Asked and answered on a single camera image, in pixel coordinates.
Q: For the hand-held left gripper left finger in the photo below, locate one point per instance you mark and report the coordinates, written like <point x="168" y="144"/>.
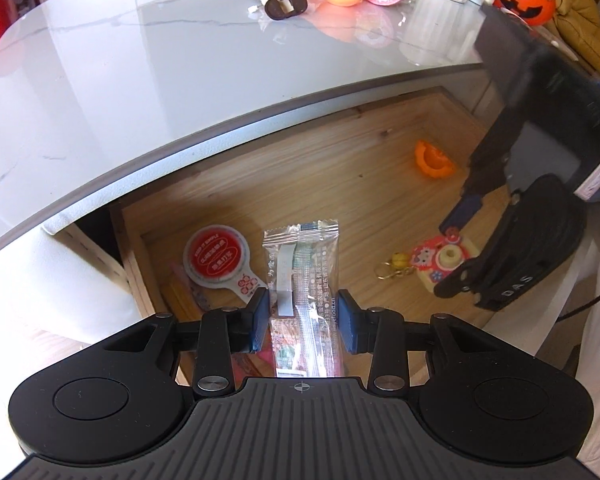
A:
<point x="261" y="325"/>

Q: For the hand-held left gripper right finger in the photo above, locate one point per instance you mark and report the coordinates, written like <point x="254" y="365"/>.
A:
<point x="349" y="322"/>

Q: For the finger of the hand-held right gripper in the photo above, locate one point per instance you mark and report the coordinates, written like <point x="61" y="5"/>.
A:
<point x="459" y="285"/>
<point x="462" y="212"/>

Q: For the clear snack packet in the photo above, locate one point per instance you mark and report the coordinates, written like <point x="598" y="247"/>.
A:
<point x="302" y="280"/>

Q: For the round red foil lid cup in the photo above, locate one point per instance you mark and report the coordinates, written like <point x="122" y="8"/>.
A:
<point x="215" y="255"/>

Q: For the wooden drawer with white front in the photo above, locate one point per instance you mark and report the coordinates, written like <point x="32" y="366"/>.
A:
<point x="330" y="180"/>

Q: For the person's white clothing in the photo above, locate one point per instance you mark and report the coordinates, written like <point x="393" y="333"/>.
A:
<point x="599" y="370"/>

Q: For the yellow cloth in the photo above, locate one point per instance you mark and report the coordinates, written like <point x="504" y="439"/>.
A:
<point x="587" y="15"/>

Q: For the white drawer coffee table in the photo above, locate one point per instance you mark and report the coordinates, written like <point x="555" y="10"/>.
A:
<point x="55" y="285"/>

